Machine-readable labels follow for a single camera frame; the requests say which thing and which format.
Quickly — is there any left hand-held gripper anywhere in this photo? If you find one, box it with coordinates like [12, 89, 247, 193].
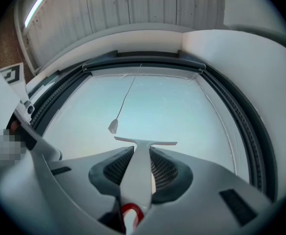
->
[0, 56, 63, 163]

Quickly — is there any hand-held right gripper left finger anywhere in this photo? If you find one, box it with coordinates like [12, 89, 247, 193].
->
[47, 145, 135, 230]

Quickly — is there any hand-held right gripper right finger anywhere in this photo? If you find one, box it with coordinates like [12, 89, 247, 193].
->
[142, 145, 273, 231]

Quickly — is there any frosted window glass pane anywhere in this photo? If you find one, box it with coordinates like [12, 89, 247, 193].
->
[43, 73, 250, 181]

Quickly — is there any person's left hand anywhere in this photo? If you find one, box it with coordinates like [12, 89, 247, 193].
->
[0, 120, 27, 161]

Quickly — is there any white chest freezer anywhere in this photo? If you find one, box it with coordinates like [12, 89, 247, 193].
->
[26, 50, 278, 203]

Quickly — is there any rectangular ceiling light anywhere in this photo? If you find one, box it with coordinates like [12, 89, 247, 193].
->
[24, 0, 44, 28]

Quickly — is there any thin blind pull cord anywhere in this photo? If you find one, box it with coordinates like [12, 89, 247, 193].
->
[108, 74, 137, 135]

